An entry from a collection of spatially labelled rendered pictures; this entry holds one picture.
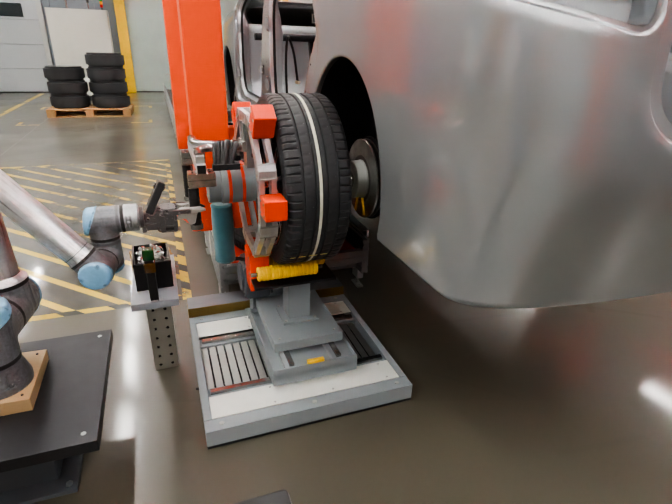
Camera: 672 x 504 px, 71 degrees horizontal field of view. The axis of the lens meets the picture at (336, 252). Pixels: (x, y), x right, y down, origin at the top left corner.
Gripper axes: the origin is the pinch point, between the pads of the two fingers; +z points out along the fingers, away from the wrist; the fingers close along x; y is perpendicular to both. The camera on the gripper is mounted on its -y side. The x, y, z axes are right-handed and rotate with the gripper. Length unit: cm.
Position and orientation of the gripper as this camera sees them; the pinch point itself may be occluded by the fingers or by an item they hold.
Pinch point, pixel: (201, 206)
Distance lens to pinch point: 168.7
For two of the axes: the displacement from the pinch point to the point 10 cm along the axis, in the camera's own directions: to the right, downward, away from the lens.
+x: 3.4, 3.9, -8.5
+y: -0.3, 9.1, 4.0
